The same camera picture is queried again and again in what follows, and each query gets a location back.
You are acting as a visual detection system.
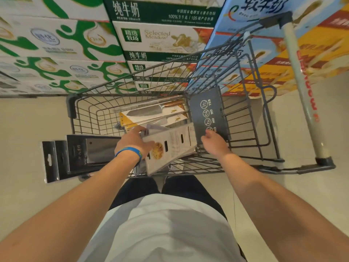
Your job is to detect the grey packaged kitchen tool card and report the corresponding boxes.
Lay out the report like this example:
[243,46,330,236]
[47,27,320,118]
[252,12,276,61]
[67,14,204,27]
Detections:
[140,123,198,177]

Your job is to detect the stack of green white milk cartons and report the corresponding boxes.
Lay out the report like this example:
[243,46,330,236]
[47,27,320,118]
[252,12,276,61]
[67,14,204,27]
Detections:
[0,0,137,96]

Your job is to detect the stack of yellow orange milk cartons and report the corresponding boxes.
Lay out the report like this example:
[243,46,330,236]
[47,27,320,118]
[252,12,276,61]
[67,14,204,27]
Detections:
[221,4,349,99]

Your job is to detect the packaged knife with wooden handle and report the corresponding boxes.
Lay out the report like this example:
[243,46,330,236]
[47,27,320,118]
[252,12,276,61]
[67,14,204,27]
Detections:
[114,99,186,126]

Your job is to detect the white shirt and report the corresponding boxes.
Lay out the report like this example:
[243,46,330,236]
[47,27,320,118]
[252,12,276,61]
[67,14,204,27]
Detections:
[78,194,246,262]

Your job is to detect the white cart handle bar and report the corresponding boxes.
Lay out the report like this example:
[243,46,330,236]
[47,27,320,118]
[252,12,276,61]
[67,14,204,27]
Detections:
[281,12,332,161]

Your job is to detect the dark grey wire shopping cart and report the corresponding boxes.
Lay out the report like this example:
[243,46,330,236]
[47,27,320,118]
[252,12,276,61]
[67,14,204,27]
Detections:
[66,11,336,181]

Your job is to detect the yellow white packaged knife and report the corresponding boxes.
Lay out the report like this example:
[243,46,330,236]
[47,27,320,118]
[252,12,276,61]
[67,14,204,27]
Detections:
[124,112,189,132]

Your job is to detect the person's left forearm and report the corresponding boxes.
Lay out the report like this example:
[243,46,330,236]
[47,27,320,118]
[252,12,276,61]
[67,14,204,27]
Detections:
[0,151,142,262]

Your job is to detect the person's right hand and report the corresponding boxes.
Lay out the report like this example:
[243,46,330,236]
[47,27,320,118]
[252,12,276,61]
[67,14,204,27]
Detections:
[201,129,233,159]

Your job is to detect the black trousers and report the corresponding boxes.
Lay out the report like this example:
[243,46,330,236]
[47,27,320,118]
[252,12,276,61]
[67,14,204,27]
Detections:
[109,175,228,220]

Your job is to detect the person's left hand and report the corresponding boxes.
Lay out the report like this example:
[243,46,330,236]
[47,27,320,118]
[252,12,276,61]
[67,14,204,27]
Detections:
[114,126,156,162]

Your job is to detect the person's right forearm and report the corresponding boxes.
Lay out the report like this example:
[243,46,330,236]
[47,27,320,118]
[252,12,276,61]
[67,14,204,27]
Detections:
[218,153,349,262]

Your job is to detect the black packaged knife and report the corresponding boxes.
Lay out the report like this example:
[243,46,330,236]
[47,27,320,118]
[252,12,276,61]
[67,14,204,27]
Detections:
[66,134,122,174]
[41,141,60,184]
[55,140,70,181]

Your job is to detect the stack of dark green milk cartons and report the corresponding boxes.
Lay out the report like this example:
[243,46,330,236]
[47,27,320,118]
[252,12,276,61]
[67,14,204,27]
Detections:
[103,0,227,94]

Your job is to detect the blue wristband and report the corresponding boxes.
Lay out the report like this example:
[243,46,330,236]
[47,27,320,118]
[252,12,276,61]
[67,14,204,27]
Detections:
[115,146,143,164]

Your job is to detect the stack of blue milk cartons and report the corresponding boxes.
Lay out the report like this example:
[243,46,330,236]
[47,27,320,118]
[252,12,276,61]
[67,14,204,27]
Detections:
[188,0,349,95]

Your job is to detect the black cart seat sign panel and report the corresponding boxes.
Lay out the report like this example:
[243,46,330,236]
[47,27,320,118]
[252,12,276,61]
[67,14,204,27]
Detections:
[188,86,231,146]

